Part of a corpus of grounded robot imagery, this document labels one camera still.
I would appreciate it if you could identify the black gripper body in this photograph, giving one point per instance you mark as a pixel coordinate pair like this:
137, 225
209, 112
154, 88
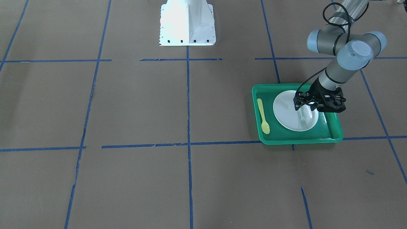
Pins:
315, 89

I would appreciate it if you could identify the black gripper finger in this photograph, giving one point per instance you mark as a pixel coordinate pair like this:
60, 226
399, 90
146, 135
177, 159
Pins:
314, 106
297, 104

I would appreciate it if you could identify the pale green plastic fork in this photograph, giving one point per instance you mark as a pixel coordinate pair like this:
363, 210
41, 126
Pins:
302, 121

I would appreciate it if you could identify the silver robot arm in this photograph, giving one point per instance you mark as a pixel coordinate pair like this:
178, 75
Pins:
351, 53

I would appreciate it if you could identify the white round plate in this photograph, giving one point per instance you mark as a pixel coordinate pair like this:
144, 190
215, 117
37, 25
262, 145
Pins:
283, 108

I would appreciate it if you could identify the green plastic tray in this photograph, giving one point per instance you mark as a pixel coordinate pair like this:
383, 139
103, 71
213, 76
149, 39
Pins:
327, 129

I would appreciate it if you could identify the yellow plastic spoon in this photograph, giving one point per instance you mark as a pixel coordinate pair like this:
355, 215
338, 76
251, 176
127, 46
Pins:
264, 125

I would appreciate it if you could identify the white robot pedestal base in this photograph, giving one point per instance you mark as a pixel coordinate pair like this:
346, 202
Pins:
187, 22

